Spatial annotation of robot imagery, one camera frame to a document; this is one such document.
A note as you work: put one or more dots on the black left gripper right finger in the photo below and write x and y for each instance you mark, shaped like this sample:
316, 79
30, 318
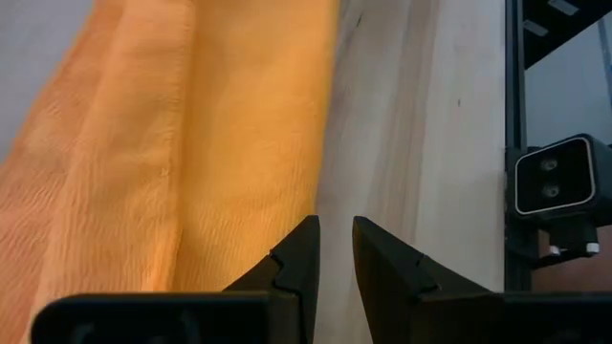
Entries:
454, 320

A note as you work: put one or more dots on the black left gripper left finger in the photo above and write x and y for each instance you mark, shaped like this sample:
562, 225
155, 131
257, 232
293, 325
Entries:
215, 320

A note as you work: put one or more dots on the orange microfiber towel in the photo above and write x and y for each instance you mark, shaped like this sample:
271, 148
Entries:
191, 143

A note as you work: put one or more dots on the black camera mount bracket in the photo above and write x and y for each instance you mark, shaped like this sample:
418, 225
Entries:
574, 236

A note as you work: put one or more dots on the black depth camera white rim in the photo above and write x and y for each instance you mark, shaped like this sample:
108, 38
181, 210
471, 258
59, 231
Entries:
554, 177

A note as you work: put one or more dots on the black aluminium rig frame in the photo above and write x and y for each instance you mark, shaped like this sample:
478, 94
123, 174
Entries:
515, 95

